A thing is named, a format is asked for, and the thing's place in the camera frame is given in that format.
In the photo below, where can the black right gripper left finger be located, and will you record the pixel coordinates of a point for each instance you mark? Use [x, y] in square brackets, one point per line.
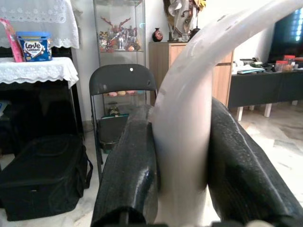
[127, 170]

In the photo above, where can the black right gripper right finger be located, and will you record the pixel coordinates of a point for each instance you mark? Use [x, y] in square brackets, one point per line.
[241, 179]

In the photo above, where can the teal tray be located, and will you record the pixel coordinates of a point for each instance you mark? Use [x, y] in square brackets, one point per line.
[116, 116]

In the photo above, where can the large black fabric bag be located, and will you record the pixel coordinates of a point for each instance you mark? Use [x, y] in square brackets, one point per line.
[40, 172]

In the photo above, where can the black folding chair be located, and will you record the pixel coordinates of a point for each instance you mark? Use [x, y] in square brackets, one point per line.
[120, 78]

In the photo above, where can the low black table white legs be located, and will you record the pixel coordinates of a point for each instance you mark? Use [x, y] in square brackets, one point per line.
[260, 87]

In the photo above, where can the light wooden cabinet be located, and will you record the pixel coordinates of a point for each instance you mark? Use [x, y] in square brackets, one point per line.
[161, 66]

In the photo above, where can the stack of papers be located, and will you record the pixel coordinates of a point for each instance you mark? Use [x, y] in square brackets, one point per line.
[248, 68]

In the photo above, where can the glass display cabinet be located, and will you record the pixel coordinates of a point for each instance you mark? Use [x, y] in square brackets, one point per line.
[118, 59]

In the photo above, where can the red-lidded jar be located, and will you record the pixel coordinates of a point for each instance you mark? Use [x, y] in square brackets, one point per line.
[289, 60]
[281, 66]

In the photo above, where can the white lace cloth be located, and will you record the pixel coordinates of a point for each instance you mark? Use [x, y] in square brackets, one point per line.
[42, 21]
[35, 69]

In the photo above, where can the dark vase red pattern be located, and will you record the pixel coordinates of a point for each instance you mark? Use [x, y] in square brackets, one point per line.
[157, 35]

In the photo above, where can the red winged robot figure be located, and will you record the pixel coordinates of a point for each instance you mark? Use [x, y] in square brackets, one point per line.
[116, 26]

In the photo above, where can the black television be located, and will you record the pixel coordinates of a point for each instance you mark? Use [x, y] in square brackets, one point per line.
[288, 35]

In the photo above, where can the dark round pot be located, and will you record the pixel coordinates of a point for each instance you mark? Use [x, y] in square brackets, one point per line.
[195, 33]

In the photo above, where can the blue Love tub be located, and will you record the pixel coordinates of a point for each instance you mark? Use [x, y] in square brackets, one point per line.
[35, 48]

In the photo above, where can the draped decorative figure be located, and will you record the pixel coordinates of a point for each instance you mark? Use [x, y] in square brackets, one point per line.
[180, 16]

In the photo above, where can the pink packet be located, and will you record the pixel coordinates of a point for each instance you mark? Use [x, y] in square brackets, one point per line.
[14, 45]

